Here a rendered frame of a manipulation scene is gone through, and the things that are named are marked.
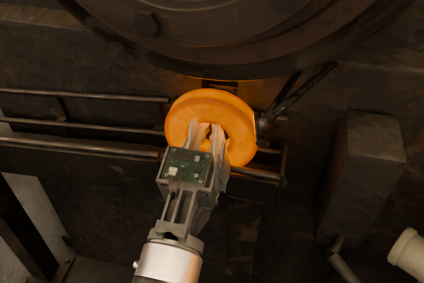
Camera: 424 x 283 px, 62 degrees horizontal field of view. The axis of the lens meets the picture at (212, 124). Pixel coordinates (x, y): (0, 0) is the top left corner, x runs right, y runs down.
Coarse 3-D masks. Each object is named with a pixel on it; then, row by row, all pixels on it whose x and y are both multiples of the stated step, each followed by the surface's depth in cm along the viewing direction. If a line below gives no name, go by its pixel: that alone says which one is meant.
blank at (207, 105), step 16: (192, 96) 53; (208, 96) 52; (224, 96) 52; (176, 112) 54; (192, 112) 53; (208, 112) 52; (224, 112) 52; (240, 112) 51; (176, 128) 56; (224, 128) 54; (240, 128) 53; (176, 144) 58; (208, 144) 59; (240, 144) 55; (240, 160) 57
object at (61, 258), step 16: (0, 176) 84; (0, 192) 85; (0, 208) 86; (16, 208) 92; (240, 208) 60; (256, 208) 59; (0, 224) 90; (16, 224) 93; (32, 224) 99; (240, 224) 64; (256, 224) 63; (16, 240) 95; (32, 240) 100; (240, 240) 67; (256, 240) 66; (16, 256) 103; (32, 256) 101; (48, 256) 109; (64, 256) 119; (240, 256) 72; (32, 272) 110; (48, 272) 111; (64, 272) 115; (224, 272) 79; (240, 272) 76
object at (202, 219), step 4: (204, 212) 51; (208, 212) 55; (200, 216) 48; (204, 216) 51; (208, 216) 55; (196, 220) 46; (200, 220) 47; (204, 220) 52; (208, 220) 56; (196, 224) 46; (200, 224) 48; (204, 224) 52; (196, 228) 46; (200, 228) 48; (196, 232) 46
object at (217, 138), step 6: (216, 126) 49; (216, 132) 49; (222, 132) 53; (210, 138) 53; (216, 138) 50; (222, 138) 53; (210, 144) 53; (216, 144) 50; (222, 144) 53; (210, 150) 52; (216, 150) 51; (222, 150) 52; (216, 156) 51
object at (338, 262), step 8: (336, 240) 58; (344, 240) 58; (328, 248) 57; (336, 248) 57; (328, 256) 58; (336, 256) 56; (336, 264) 56; (344, 264) 56; (344, 272) 55; (352, 272) 55; (344, 280) 56; (352, 280) 55
